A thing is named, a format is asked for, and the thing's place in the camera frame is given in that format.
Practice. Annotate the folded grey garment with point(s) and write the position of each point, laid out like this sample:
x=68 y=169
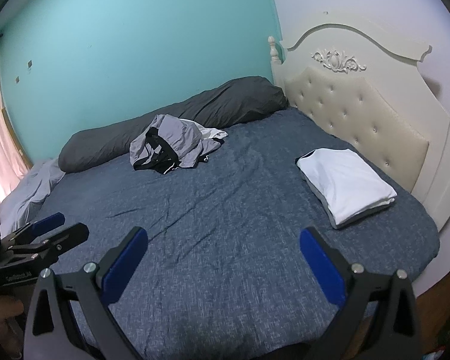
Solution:
x=346 y=202

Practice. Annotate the person's left hand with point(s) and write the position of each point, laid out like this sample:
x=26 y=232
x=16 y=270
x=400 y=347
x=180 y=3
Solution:
x=10 y=307

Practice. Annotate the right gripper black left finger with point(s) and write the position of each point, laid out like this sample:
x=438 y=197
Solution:
x=69 y=316

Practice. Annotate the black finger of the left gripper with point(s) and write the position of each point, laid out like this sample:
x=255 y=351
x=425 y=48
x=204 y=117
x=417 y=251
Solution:
x=50 y=249
x=31 y=230

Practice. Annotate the blue patterned bed cover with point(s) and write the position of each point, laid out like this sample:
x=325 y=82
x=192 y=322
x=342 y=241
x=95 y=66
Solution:
x=223 y=276

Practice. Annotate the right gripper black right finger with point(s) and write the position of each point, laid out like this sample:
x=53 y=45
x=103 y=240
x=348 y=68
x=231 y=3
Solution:
x=393 y=332

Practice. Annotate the dark grey long pillow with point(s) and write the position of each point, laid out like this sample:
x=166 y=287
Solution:
x=235 y=102

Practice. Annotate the cream tufted headboard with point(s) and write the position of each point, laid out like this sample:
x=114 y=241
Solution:
x=361 y=83

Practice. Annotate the grey black jacket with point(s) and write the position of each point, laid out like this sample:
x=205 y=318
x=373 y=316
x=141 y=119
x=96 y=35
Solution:
x=169 y=143

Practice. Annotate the white polo shirt black trim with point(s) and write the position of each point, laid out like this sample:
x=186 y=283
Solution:
x=323 y=165

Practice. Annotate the light grey sheet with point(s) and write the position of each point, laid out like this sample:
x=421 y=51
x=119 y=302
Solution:
x=24 y=202

